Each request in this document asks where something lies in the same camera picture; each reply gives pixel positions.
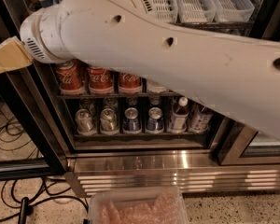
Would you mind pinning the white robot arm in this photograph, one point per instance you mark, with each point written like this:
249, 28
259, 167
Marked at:
237, 76

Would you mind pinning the coke can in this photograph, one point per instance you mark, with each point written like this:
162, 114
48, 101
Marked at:
129, 83
100, 81
71, 82

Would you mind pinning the black steel fridge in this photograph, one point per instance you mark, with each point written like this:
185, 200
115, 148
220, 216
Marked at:
227, 157

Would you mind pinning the coke can front middle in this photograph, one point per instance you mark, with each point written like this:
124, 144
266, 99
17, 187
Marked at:
100, 81

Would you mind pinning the tan padded gripper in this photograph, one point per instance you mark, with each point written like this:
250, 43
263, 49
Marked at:
30, 37

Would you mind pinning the clear tray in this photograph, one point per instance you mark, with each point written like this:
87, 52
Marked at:
233, 10
196, 11
167, 10

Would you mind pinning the tea bottle right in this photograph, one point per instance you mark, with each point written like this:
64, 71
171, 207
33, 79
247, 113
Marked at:
199, 118

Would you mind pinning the blue can front right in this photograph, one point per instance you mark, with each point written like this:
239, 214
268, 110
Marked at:
155, 122

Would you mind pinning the clear plastic bin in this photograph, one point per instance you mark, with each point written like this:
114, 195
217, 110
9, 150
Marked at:
157, 205

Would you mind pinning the blue can front left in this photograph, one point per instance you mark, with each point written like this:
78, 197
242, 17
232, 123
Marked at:
131, 122

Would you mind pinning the black floor stand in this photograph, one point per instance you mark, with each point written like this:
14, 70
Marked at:
25, 210

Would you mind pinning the water bottle front left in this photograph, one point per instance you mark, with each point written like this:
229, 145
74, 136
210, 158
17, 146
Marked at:
155, 87

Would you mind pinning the tea bottle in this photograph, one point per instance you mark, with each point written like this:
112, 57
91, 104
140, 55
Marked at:
199, 118
178, 115

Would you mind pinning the tea bottle left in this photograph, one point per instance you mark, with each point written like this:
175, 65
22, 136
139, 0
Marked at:
178, 115

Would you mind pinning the coke can front right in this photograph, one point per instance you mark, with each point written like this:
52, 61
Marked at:
129, 83

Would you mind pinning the open fridge glass door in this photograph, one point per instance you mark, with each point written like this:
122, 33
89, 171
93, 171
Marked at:
30, 145

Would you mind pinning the coke can front left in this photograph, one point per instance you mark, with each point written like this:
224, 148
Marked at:
71, 82

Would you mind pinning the silver can front left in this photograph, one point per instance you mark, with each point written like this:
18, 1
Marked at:
84, 122

